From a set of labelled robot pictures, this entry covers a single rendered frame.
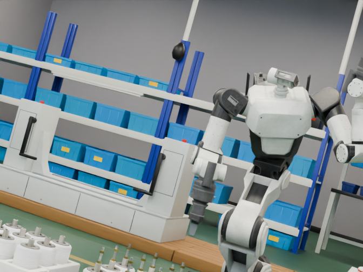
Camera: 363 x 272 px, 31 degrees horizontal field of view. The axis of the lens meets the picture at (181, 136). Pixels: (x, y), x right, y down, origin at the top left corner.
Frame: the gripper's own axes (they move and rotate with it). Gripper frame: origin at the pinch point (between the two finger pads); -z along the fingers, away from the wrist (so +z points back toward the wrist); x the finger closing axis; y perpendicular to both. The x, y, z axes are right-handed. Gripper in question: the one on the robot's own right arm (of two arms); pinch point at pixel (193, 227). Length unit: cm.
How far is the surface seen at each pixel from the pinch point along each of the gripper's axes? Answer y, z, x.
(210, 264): 18, -42, -180
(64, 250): -48, -25, -13
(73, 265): -44, -30, -15
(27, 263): -56, -28, 11
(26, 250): -58, -24, 11
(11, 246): -65, -25, 5
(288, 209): 93, -7, -443
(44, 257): -53, -27, -1
